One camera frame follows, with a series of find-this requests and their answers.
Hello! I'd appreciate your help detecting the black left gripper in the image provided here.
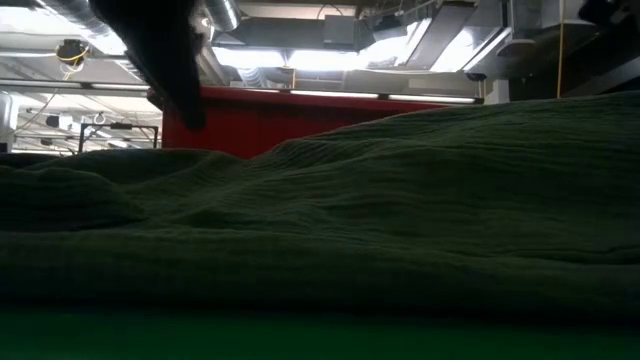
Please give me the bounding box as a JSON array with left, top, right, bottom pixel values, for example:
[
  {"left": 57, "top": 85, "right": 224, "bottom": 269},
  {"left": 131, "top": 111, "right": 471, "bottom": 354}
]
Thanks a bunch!
[{"left": 89, "top": 0, "right": 209, "bottom": 131}]

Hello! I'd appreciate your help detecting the dark green garment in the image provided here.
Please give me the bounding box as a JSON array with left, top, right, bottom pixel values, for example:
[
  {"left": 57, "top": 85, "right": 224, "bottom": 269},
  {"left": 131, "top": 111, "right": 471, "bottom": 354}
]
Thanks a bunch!
[{"left": 0, "top": 89, "right": 640, "bottom": 321}]

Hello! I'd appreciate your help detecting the red plastic laundry basket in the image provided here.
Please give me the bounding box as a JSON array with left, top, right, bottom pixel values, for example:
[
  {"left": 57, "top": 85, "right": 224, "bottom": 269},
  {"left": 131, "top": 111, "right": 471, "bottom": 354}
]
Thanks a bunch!
[{"left": 147, "top": 85, "right": 451, "bottom": 160}]

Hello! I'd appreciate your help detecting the long linear light bar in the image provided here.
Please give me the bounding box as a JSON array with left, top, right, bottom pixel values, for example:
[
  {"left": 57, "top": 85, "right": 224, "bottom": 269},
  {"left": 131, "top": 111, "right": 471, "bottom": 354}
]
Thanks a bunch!
[{"left": 0, "top": 79, "right": 484, "bottom": 106}]

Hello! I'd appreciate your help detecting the grey ceiling box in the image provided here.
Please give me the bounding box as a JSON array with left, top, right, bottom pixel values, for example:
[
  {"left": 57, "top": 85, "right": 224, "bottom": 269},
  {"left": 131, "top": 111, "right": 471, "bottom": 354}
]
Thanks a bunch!
[{"left": 322, "top": 14, "right": 359, "bottom": 49}]

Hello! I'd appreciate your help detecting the white column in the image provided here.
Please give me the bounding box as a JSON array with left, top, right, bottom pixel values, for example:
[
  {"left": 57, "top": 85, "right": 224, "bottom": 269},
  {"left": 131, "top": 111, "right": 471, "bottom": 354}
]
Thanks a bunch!
[{"left": 0, "top": 92, "right": 19, "bottom": 154}]

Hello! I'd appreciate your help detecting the green table mat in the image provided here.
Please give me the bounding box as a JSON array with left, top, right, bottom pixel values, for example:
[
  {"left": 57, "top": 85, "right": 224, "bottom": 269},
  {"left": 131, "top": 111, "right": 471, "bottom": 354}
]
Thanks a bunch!
[{"left": 0, "top": 304, "right": 640, "bottom": 360}]

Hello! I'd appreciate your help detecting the yellow black cable reel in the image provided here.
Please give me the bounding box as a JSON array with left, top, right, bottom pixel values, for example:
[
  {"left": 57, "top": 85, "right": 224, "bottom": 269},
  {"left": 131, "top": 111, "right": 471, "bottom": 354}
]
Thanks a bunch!
[{"left": 54, "top": 38, "right": 91, "bottom": 66}]

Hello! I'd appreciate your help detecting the white ceiling duct box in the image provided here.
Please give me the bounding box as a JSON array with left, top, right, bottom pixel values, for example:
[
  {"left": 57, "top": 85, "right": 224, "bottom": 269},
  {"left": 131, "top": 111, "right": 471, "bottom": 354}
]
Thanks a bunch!
[{"left": 509, "top": 0, "right": 586, "bottom": 31}]

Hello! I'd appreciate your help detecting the yellow hanging cable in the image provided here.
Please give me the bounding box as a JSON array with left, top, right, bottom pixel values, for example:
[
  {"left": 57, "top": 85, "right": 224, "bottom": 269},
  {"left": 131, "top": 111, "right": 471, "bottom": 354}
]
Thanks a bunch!
[{"left": 555, "top": 0, "right": 565, "bottom": 99}]

